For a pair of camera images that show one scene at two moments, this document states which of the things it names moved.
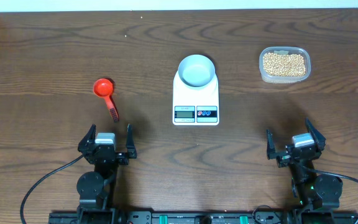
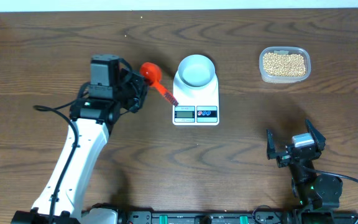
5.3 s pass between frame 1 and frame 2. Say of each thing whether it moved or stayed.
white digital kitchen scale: stayed
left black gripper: moved
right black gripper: stayed
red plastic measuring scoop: moved
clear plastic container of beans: stayed
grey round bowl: stayed
